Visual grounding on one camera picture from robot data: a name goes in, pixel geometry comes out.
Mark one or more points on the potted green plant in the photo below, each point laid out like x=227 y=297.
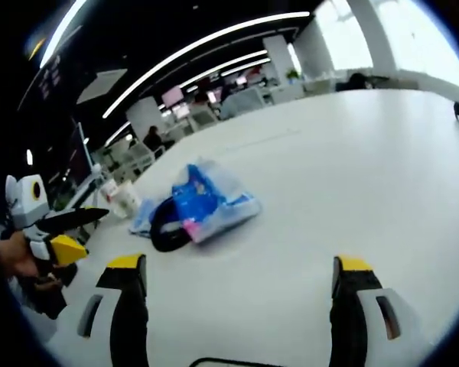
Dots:
x=292 y=74

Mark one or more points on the person's left hand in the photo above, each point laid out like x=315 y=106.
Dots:
x=15 y=254

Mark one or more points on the white paper cup green print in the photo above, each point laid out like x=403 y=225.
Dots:
x=128 y=200

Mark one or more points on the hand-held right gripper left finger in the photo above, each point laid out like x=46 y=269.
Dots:
x=132 y=313

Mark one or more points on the white laptop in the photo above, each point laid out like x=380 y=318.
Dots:
x=80 y=153

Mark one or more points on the blue tissue packet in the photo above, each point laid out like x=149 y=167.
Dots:
x=214 y=202

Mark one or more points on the pink desktop monitor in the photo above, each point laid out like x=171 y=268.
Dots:
x=173 y=95

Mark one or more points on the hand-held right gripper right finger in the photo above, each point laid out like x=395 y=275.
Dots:
x=348 y=313

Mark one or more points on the dark bag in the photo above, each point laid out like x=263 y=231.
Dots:
x=365 y=81

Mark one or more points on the large hanging monitor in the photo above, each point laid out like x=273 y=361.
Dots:
x=49 y=76

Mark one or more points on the clear plastic water bottle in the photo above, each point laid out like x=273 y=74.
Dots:
x=108 y=195

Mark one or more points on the ceiling light strip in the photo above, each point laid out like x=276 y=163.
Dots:
x=199 y=46

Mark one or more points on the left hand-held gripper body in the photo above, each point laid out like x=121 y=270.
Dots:
x=23 y=206

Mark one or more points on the wet wipes pack blue lid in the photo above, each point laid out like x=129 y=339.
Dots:
x=143 y=218

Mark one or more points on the white table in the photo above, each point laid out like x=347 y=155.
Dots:
x=310 y=191

